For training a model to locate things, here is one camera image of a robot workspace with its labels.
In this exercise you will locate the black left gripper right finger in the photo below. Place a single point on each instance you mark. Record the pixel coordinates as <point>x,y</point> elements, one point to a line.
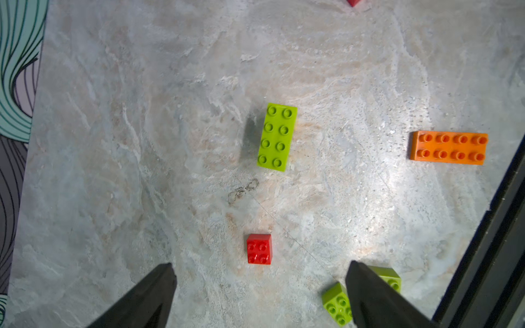
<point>374,303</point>

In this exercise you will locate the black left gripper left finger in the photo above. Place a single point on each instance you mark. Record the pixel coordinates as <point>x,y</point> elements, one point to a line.
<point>147,304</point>

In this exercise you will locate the long green lego brick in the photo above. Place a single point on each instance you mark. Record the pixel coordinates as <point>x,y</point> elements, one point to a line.
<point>276,137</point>

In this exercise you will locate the small green lego brick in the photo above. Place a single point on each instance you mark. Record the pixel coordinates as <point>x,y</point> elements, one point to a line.
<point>336,302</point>
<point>389,275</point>

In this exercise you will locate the red lego brick left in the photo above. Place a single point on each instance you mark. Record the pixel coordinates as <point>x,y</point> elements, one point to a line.
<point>259,249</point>

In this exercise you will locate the red lego brick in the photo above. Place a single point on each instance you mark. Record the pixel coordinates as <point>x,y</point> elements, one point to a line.
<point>353,3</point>
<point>259,249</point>

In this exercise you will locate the orange flat lego plate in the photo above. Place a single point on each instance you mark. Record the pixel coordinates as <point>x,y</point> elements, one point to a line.
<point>449,147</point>

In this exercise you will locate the red lego brick right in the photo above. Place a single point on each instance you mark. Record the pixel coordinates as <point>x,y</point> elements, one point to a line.
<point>353,3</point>

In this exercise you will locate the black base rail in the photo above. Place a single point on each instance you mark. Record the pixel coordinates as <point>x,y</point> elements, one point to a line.
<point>488,285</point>

